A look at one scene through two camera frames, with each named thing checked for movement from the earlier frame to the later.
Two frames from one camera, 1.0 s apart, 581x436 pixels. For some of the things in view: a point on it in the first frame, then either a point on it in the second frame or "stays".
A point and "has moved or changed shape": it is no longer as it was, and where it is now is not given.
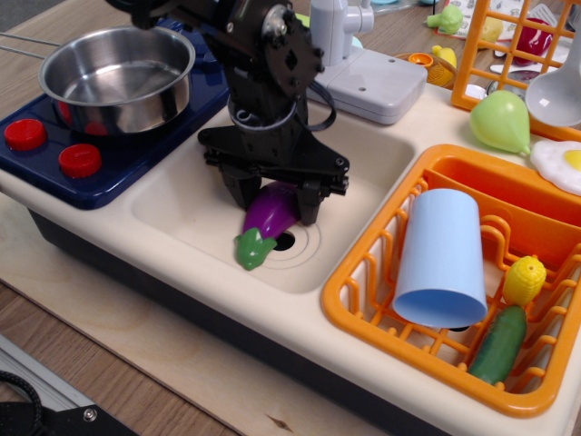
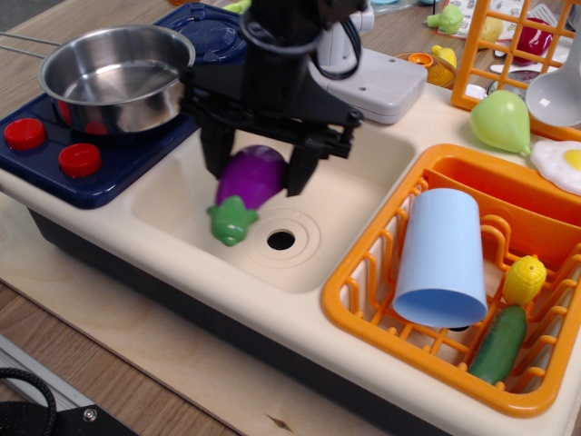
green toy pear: [500, 118] stays
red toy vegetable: [534, 41] stays
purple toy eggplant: [271, 212] has moved or changed shape
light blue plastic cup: [442, 281] stays
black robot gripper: [274, 141] -> [277, 92]
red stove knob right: [80, 161] stays
